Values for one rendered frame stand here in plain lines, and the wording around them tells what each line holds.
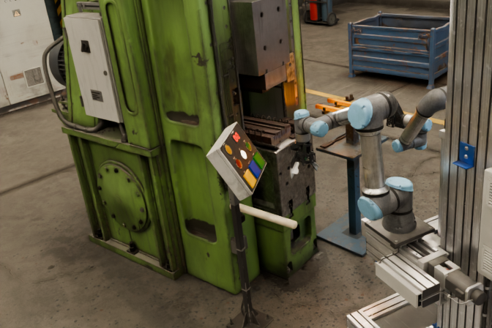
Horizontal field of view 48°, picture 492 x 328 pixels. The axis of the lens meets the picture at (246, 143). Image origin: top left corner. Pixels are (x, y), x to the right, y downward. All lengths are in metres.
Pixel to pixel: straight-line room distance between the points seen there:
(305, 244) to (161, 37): 1.62
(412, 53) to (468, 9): 4.71
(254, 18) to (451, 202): 1.34
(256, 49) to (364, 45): 4.32
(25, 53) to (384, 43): 4.69
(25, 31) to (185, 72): 5.07
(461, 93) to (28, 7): 6.49
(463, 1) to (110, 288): 2.78
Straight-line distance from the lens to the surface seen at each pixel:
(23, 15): 7.94
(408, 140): 3.21
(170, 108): 3.25
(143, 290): 3.76
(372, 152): 2.31
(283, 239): 3.45
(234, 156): 2.65
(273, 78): 3.11
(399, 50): 6.95
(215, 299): 3.56
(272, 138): 3.18
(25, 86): 8.04
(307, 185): 3.50
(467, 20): 2.19
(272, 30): 3.06
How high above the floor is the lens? 2.23
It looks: 23 degrees down
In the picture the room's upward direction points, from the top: 7 degrees counter-clockwise
